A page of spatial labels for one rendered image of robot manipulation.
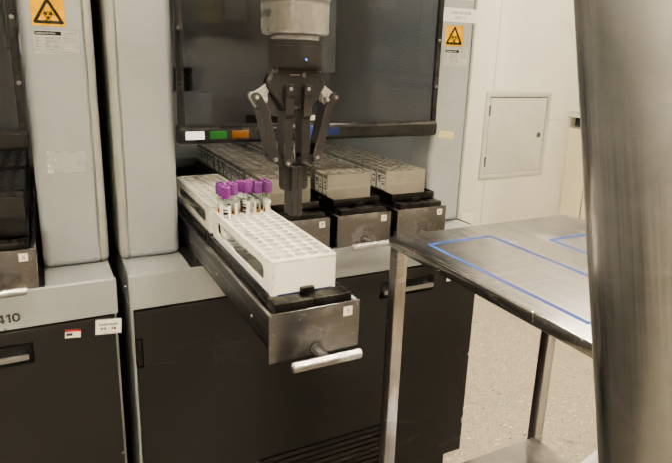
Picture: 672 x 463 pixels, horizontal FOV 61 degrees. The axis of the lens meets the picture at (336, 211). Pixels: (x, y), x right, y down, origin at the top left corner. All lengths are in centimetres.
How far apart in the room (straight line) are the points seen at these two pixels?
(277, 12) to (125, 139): 50
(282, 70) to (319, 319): 33
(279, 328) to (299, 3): 41
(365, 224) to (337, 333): 49
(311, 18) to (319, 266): 33
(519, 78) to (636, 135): 295
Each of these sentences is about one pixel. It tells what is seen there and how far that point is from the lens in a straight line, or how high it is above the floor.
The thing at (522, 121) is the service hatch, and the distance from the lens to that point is 318.
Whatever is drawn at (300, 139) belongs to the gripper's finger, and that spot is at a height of 102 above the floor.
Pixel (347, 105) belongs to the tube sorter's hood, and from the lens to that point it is 127.
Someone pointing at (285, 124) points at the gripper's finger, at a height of 104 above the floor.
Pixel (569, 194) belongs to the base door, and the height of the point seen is 45.
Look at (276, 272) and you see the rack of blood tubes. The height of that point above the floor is 85.
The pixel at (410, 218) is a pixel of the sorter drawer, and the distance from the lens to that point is 132.
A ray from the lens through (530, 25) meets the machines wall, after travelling 316.
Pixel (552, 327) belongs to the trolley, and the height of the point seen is 81.
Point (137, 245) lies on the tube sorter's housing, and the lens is 120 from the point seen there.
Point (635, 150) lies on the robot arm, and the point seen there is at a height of 110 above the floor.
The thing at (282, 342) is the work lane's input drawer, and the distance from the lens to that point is 78.
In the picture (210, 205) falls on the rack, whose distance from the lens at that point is 107.
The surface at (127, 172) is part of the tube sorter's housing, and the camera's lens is 116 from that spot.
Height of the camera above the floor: 113
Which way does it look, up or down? 15 degrees down
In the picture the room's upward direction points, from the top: 2 degrees clockwise
